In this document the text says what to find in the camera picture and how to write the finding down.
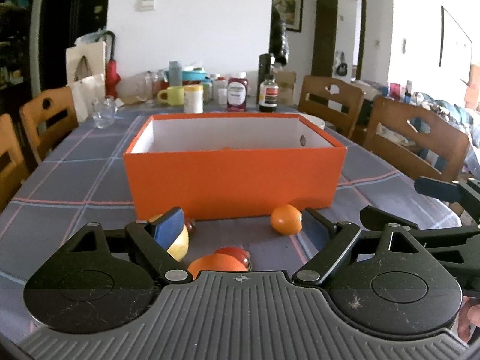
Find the red folded umbrella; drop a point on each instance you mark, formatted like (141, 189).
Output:
(111, 75)

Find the yellow round fruit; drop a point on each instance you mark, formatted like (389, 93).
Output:
(180, 245)

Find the orange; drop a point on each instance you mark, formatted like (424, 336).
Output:
(285, 220)
(215, 264)

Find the grey tumbler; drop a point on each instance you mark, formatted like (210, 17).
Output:
(174, 73)

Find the small dark red fruit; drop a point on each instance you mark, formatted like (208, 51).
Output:
(190, 227)

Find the person's right hand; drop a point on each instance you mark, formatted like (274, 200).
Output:
(473, 313)

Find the orange cardboard box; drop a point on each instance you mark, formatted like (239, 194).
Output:
(232, 180)

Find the plaid blue-grey tablecloth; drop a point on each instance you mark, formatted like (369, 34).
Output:
(75, 180)

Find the brown taped cardboard box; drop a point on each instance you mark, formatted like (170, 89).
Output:
(287, 86)

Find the dark bottle with red label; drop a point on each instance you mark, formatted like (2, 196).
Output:
(269, 97)

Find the red round fruit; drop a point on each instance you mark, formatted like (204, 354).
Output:
(234, 252)

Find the black thermos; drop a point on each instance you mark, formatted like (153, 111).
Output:
(264, 67)

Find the clear glass jar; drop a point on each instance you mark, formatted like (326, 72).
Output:
(151, 84)
(104, 114)

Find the white wall panel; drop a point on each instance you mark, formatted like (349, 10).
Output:
(145, 3)

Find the dark framed picture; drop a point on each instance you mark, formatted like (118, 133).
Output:
(290, 9)

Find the dark wooden door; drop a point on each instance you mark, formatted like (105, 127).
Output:
(75, 26)

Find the teal plastic container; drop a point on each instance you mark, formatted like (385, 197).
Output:
(195, 75)

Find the white wall switch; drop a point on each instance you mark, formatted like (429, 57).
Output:
(404, 45)

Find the dark display cabinet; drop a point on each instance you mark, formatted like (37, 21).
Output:
(15, 45)

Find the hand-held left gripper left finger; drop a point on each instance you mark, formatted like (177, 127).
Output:
(170, 228)

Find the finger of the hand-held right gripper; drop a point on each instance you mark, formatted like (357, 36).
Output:
(435, 189)
(375, 217)

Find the wooden chair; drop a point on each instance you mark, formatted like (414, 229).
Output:
(63, 97)
(311, 86)
(11, 146)
(393, 112)

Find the white pill bottle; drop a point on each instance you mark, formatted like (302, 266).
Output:
(222, 92)

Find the black framed wall board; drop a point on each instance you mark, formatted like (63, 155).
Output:
(455, 45)

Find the purple supplement bottle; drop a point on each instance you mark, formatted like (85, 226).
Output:
(237, 95)

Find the yellow-green mug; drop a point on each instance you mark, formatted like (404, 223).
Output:
(174, 95)

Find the dark puffer jacket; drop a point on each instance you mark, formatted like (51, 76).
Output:
(279, 33)

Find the black hanging bag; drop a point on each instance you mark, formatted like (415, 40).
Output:
(341, 68)

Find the yellow white mug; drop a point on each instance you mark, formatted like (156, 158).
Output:
(194, 101)

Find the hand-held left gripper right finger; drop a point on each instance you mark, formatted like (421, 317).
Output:
(314, 228)

